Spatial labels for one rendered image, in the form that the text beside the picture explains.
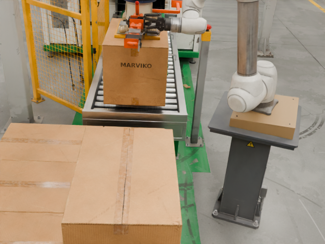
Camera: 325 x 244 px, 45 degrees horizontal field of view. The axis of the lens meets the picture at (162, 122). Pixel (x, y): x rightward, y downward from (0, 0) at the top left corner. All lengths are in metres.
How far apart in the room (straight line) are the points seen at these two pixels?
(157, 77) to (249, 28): 0.74
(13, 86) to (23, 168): 1.34
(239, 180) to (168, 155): 1.00
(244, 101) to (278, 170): 1.35
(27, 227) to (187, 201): 1.28
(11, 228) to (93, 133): 0.57
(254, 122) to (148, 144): 0.75
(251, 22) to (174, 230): 1.08
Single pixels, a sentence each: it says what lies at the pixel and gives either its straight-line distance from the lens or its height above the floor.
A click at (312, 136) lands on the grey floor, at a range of 3.89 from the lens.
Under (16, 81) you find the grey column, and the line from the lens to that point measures 3.47.
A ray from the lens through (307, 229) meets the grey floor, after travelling 2.88.
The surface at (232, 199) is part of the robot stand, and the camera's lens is 2.68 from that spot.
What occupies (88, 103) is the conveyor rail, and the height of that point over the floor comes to 0.59.
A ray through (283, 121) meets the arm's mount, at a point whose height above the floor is 0.82.
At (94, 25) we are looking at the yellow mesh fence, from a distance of 3.70.
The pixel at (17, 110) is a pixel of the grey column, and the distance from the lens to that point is 3.60.
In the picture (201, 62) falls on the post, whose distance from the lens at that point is 3.07.
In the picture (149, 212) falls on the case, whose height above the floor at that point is 0.94.
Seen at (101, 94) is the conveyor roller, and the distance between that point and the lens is 3.01.
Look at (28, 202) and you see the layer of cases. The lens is 2.07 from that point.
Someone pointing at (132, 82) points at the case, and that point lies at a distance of 2.49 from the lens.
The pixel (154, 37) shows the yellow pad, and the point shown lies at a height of 1.09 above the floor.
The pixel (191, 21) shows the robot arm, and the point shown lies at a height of 1.24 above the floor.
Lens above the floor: 1.90
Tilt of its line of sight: 31 degrees down
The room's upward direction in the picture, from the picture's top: 4 degrees clockwise
